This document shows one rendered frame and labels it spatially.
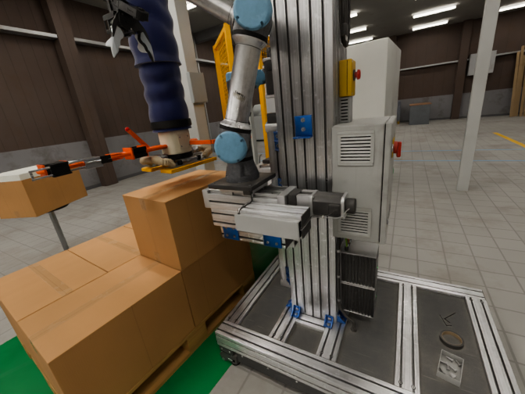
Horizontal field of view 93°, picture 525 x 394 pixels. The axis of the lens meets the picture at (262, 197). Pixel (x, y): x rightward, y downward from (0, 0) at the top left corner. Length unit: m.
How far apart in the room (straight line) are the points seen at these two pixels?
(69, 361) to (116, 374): 0.24
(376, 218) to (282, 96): 0.63
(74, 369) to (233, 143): 1.07
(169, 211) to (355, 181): 0.88
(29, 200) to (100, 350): 1.93
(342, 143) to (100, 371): 1.36
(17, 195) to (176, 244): 1.98
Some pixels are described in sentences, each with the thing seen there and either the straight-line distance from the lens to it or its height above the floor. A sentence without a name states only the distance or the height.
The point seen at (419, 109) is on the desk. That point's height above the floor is 0.66.
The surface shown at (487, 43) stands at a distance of 4.16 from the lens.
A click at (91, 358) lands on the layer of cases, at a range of 1.39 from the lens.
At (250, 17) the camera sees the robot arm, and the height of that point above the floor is 1.58.
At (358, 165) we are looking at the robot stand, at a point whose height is 1.08.
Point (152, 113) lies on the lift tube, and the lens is 1.51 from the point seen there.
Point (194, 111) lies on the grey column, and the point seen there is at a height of 1.39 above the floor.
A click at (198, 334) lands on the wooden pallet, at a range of 1.76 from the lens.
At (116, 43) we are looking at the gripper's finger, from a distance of 1.02.
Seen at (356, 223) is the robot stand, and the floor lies 0.84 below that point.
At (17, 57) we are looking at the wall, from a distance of 7.01.
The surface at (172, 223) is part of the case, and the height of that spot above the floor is 0.82.
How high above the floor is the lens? 1.31
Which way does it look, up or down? 19 degrees down
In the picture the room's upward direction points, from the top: 6 degrees counter-clockwise
